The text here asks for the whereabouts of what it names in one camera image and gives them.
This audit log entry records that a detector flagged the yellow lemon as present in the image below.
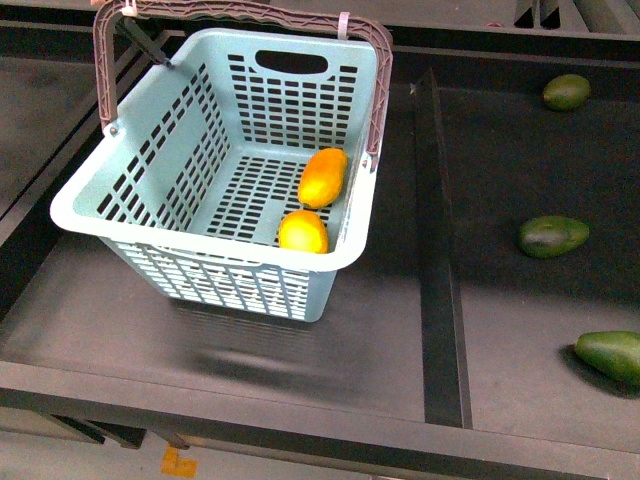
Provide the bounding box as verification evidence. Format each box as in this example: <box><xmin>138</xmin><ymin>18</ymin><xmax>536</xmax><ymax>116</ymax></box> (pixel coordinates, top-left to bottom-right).
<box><xmin>278</xmin><ymin>210</ymin><xmax>329</xmax><ymax>254</ymax></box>

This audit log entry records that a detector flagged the yellow orange mango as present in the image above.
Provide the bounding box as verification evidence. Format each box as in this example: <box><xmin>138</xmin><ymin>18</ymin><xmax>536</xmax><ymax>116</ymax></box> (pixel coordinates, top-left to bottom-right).
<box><xmin>297</xmin><ymin>148</ymin><xmax>348</xmax><ymax>209</ymax></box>

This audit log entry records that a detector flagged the light blue plastic basket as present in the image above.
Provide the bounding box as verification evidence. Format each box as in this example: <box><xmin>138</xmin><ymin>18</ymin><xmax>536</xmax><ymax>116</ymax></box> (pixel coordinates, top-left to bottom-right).
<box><xmin>50</xmin><ymin>1</ymin><xmax>392</xmax><ymax>322</ymax></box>

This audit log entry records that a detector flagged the dark wooden display cabinet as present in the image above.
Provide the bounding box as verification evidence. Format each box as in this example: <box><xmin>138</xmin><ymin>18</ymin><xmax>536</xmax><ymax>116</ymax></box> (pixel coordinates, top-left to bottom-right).
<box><xmin>1</xmin><ymin>16</ymin><xmax>639</xmax><ymax>479</ymax></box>

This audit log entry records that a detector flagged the green avocado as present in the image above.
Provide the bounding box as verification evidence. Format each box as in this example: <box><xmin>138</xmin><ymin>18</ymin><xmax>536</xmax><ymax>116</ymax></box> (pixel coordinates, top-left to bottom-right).
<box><xmin>518</xmin><ymin>216</ymin><xmax>590</xmax><ymax>259</ymax></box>
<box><xmin>542</xmin><ymin>74</ymin><xmax>591</xmax><ymax>112</ymax></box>
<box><xmin>574</xmin><ymin>331</ymin><xmax>639</xmax><ymax>385</ymax></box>

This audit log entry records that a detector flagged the orange floor tape marker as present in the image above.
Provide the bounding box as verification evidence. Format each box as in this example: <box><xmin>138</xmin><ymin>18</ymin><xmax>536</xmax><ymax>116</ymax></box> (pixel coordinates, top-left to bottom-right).
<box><xmin>160</xmin><ymin>446</ymin><xmax>198</xmax><ymax>479</ymax></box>

